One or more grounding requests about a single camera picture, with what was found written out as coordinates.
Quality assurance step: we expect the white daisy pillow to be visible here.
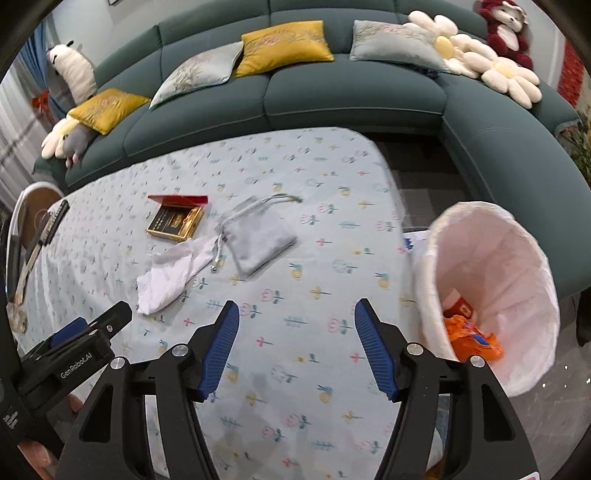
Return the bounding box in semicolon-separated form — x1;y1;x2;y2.
408;10;499;79
481;57;543;109

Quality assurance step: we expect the dark green sectional sofa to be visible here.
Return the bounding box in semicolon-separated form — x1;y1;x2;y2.
33;1;590;297

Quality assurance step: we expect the white red paper cup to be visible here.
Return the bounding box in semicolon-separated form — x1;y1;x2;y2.
442;288;477;322

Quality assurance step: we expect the white lined trash bin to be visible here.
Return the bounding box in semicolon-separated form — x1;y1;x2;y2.
413;201;560;397

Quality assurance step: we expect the red gold cigarette box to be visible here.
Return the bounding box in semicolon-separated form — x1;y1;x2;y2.
146;194;208;242

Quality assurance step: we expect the grey cushion right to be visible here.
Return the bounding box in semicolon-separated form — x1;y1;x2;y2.
349;20;451;73

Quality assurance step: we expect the potted green plant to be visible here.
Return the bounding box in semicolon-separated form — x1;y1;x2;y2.
558;121;591;187

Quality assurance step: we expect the grey cushion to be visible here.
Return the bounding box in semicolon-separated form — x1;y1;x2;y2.
149;41;243;110
349;20;451;73

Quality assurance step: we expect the black remote control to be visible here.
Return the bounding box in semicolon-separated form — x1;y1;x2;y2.
39;200;70;246

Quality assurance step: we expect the orange plastic snack wrapper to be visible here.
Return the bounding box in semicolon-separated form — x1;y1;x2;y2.
444;315;504;362

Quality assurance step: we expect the white daisy pillow lower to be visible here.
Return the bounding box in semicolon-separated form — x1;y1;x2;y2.
481;57;543;109

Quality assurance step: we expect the grey drawstring pouch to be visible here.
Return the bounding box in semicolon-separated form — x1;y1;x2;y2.
211;193;303;277

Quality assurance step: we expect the white plush animal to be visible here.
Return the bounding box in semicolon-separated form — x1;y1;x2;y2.
47;40;97;105

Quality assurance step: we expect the white paper towel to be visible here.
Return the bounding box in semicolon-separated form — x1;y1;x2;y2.
136;237;217;315

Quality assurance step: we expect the white daisy pillow upper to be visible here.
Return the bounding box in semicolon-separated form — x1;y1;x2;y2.
408;10;499;79

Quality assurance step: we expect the grey white plush toy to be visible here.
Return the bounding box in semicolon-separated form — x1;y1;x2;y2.
41;117;98;168

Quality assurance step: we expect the red white plush monkey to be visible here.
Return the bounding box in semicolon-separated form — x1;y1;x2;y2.
479;0;533;69

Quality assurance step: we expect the grey cushion left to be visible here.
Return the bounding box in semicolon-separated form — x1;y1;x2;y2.
149;41;243;110

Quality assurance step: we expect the blue wrapper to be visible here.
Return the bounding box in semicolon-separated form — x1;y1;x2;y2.
403;230;430;256

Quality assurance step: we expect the yellow cushion centre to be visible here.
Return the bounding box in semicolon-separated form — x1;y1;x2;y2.
235;20;334;78

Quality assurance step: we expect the yellow cushion left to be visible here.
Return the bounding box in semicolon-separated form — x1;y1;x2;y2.
68;88;150;136

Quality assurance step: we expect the yellow cushion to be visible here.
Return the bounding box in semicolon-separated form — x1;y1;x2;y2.
68;88;150;136
235;20;334;78

